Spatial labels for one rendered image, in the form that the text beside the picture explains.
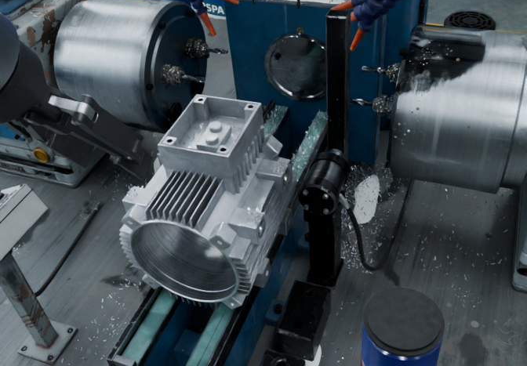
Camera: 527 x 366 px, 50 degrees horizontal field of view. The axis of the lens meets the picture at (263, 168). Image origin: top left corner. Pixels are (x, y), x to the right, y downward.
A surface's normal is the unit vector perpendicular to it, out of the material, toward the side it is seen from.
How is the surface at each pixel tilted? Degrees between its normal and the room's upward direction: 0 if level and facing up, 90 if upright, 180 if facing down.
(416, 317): 0
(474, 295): 0
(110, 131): 83
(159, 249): 62
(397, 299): 0
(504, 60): 21
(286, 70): 90
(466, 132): 69
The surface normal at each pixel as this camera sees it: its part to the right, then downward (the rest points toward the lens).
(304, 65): -0.36, 0.63
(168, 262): 0.58, -0.44
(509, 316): -0.08, -0.75
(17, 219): 0.80, -0.17
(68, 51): -0.34, 0.07
